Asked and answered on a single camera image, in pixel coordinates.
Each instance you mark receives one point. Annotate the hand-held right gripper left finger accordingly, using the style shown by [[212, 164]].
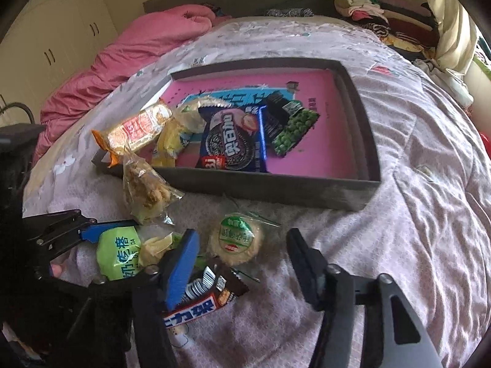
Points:
[[182, 272]]

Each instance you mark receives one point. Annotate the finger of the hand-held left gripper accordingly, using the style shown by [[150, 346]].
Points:
[[107, 230]]

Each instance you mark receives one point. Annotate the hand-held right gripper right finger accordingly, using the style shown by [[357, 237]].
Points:
[[308, 276]]

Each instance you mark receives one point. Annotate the light green candy packet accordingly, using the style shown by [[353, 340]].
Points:
[[119, 253]]

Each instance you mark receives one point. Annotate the brown chocolate bar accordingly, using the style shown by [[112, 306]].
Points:
[[191, 310]]

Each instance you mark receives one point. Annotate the round cake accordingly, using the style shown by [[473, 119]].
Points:
[[234, 237]]

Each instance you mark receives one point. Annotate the orange snack packet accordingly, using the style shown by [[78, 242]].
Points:
[[134, 126]]

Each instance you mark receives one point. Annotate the yellow snack packet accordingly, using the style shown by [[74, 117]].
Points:
[[168, 142]]

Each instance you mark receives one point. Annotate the blue sandwich cookie packet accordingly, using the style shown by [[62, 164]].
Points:
[[230, 145]]

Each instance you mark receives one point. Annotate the dark box with pink bottom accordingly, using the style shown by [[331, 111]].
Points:
[[326, 142]]

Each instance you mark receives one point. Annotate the person's left hand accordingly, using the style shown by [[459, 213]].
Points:
[[58, 271]]

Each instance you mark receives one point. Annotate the pale yellow candy wrapper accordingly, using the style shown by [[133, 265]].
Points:
[[153, 249]]

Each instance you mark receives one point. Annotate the small brown snack packet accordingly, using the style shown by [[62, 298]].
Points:
[[230, 287]]

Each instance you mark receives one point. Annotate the clear bag of walnut snack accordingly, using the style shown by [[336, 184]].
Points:
[[145, 191]]

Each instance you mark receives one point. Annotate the lilac floral bedspread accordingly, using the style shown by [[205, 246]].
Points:
[[402, 237]]

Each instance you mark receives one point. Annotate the black green pea packet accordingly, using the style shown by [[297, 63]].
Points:
[[295, 130]]

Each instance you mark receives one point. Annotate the pink duvet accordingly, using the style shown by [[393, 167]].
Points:
[[115, 57]]

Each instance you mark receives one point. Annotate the cream wardrobe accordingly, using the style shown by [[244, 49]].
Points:
[[57, 27]]

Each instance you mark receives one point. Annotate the white crumpled cloth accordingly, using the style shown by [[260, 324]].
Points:
[[448, 80]]

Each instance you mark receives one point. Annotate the grey patterned pillow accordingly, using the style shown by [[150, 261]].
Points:
[[287, 11]]

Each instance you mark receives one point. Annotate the pile of folded clothes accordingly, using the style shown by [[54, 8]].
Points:
[[383, 11]]

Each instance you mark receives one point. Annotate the cream curtain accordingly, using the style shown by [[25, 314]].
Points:
[[448, 27]]

